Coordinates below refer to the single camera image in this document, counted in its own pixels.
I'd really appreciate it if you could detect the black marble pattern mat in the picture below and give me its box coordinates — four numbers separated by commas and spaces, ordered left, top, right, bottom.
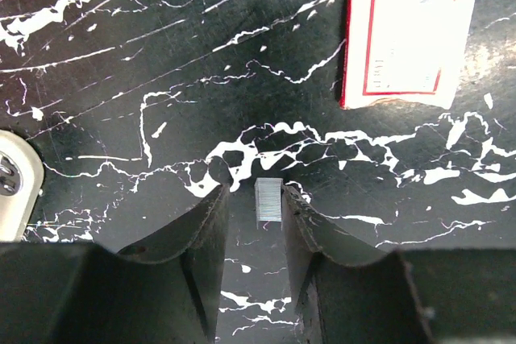
1, 0, 515, 343

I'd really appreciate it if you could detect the small silver staple strip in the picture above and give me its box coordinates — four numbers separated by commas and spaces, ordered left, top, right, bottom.
255, 177, 283, 225

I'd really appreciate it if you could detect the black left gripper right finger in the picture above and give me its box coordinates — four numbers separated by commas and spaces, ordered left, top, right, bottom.
281, 186, 515, 343

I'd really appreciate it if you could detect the red staple box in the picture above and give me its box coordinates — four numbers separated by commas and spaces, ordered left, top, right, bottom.
339, 0, 475, 110

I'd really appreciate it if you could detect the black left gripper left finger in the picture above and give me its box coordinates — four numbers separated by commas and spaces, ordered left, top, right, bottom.
1, 184, 229, 343

